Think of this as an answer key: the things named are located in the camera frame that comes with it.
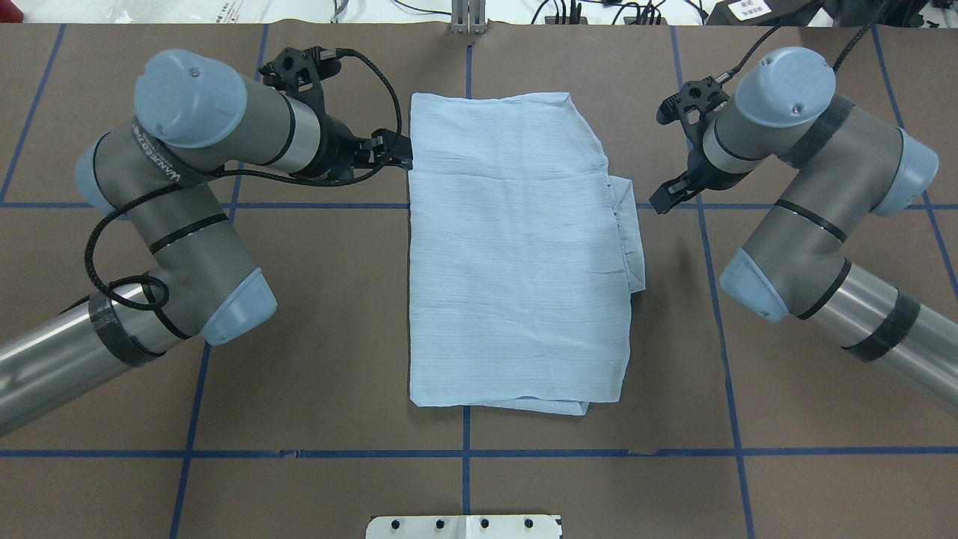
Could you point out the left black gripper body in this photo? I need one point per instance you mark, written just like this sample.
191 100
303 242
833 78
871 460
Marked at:
336 144

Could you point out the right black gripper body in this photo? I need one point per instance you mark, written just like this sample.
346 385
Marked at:
697 173

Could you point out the light blue button shirt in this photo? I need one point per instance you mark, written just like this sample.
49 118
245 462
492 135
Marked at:
524 255

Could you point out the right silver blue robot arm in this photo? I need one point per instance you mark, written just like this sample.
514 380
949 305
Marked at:
848 164

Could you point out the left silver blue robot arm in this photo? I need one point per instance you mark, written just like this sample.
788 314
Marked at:
166 262

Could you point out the aluminium frame post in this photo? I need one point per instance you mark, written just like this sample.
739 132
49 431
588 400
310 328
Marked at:
468 17

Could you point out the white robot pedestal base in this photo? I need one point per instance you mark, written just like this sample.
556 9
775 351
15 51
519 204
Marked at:
466 526

